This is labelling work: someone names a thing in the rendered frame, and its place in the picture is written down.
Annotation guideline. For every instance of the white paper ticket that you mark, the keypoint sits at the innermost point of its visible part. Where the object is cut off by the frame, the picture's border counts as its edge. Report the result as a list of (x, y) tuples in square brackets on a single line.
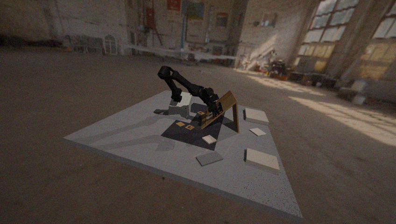
[(209, 115)]

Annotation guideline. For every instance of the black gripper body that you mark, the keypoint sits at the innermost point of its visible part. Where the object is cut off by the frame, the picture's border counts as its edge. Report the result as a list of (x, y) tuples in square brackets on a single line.
[(211, 106)]

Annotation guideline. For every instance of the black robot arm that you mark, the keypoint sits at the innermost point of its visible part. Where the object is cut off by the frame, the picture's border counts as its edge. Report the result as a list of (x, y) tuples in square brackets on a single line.
[(193, 89)]

